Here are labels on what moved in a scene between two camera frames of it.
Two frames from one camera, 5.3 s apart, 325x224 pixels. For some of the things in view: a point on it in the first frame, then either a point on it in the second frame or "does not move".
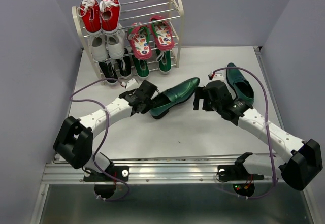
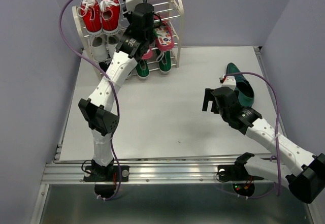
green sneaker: (142, 69) does not move
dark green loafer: (240, 85) does not move
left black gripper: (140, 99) to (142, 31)
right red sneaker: (110, 13) does not move
